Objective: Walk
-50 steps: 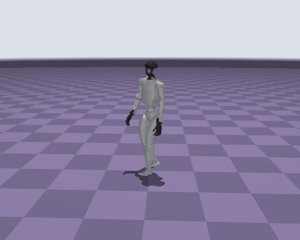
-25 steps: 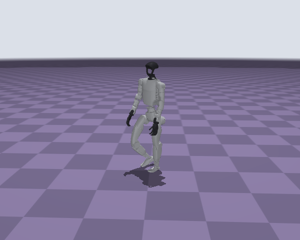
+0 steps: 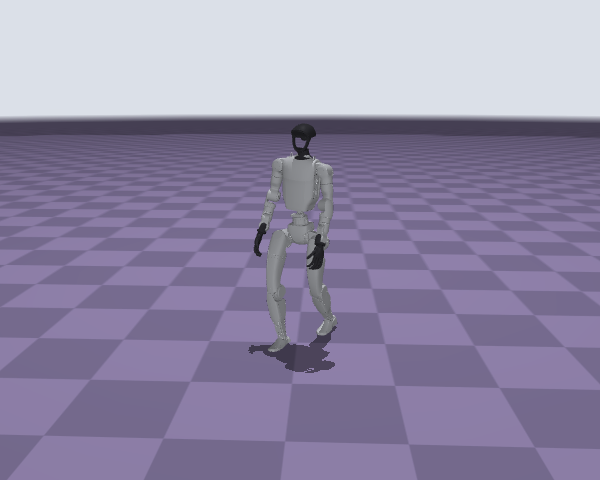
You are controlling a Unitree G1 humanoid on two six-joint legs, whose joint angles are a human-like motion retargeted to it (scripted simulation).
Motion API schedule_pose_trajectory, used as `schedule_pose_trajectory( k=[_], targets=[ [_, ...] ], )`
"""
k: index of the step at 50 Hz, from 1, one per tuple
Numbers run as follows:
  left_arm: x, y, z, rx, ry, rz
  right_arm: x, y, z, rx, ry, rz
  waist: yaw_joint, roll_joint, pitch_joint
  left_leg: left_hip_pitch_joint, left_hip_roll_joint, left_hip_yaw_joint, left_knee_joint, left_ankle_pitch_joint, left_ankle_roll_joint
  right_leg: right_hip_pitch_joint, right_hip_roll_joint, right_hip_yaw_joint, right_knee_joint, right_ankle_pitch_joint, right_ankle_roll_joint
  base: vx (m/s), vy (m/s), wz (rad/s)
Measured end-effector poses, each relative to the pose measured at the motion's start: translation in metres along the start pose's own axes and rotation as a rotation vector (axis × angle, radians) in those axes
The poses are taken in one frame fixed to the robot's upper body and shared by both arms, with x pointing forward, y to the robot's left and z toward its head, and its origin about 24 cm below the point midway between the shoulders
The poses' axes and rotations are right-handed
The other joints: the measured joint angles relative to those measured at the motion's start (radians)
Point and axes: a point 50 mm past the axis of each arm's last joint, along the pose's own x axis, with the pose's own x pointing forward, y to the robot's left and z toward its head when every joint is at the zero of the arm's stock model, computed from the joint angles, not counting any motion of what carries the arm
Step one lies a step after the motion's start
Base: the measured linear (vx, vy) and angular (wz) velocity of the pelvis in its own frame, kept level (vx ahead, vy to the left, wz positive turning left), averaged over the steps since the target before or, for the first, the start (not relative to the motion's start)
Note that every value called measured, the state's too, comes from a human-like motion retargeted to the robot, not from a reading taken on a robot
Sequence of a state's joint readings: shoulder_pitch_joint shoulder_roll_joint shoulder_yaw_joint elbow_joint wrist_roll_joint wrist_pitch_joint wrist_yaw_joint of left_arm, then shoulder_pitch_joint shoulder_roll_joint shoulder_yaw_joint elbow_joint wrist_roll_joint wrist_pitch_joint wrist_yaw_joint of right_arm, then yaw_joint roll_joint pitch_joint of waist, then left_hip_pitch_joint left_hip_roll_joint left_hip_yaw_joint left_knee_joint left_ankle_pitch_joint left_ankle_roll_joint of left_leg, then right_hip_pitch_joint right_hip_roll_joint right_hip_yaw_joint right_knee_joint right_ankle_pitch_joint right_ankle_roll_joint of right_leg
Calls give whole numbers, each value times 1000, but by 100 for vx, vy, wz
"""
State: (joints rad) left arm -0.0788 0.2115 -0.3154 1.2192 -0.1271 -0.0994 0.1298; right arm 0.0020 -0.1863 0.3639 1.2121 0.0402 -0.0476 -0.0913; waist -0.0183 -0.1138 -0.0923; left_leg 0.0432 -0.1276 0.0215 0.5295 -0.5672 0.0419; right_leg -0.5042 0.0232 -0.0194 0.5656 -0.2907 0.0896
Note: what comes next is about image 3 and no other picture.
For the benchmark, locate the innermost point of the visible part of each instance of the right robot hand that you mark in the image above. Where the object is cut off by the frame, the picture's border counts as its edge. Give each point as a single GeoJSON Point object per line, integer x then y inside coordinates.
{"type": "Point", "coordinates": [258, 238]}

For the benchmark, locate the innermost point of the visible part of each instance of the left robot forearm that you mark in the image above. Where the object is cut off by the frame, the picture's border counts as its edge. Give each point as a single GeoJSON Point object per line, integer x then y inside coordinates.
{"type": "Point", "coordinates": [324, 221]}

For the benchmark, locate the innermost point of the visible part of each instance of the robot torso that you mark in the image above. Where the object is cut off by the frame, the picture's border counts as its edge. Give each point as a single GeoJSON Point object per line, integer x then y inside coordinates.
{"type": "Point", "coordinates": [301, 189]}

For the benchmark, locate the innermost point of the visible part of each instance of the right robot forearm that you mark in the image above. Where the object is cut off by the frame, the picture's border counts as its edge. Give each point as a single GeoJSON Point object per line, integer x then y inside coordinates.
{"type": "Point", "coordinates": [267, 212]}

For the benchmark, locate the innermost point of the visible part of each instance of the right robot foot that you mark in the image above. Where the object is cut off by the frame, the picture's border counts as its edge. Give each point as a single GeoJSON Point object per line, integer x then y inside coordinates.
{"type": "Point", "coordinates": [279, 344]}

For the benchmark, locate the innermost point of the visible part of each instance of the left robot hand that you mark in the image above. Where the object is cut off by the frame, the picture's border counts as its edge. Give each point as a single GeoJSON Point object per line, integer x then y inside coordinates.
{"type": "Point", "coordinates": [318, 254]}

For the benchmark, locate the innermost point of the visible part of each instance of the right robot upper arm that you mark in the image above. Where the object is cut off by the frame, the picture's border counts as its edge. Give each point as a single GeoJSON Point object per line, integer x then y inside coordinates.
{"type": "Point", "coordinates": [276, 180]}

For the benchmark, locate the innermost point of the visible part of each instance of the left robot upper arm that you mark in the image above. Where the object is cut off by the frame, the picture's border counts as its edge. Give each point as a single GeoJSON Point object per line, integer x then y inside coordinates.
{"type": "Point", "coordinates": [325, 172]}

